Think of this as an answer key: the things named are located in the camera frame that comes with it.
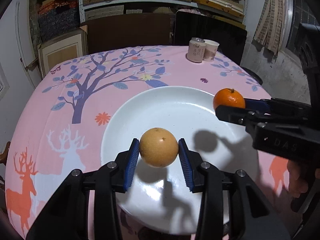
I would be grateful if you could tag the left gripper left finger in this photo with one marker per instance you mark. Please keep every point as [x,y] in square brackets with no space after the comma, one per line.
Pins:
[65,216]

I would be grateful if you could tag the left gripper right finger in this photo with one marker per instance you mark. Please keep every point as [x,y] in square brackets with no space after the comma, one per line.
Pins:
[231,205]

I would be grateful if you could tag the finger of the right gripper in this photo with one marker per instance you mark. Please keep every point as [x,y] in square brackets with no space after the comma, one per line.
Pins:
[275,104]
[253,117]

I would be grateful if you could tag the small mandarin orange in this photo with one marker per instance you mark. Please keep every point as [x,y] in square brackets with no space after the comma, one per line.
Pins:
[228,97]

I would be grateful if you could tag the yellow round pear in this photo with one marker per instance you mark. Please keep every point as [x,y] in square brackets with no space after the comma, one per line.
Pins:
[158,147]

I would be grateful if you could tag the person's right hand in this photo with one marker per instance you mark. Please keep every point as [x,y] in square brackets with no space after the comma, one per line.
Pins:
[298,185]

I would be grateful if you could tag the black stool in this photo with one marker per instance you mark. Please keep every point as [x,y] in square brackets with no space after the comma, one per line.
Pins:
[254,75]

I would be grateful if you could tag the black chair back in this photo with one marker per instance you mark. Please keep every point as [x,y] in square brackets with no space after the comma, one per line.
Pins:
[231,38]

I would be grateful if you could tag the beige hanging curtain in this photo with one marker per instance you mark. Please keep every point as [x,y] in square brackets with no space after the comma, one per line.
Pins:
[270,31]

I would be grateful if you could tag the pink deer tablecloth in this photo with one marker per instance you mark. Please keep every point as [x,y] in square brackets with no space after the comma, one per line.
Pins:
[87,110]

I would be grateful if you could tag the wooden chair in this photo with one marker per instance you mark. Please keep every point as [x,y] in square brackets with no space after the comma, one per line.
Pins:
[4,154]

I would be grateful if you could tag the white oval plate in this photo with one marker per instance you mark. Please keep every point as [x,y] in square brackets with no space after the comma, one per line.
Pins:
[159,197]

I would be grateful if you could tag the right window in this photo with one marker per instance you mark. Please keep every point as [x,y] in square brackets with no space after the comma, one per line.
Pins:
[301,14]

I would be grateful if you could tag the dark brown chair back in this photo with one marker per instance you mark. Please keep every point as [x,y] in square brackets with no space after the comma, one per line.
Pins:
[121,31]

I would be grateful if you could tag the framed cardboard panel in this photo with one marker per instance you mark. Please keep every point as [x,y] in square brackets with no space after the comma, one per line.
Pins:
[65,47]

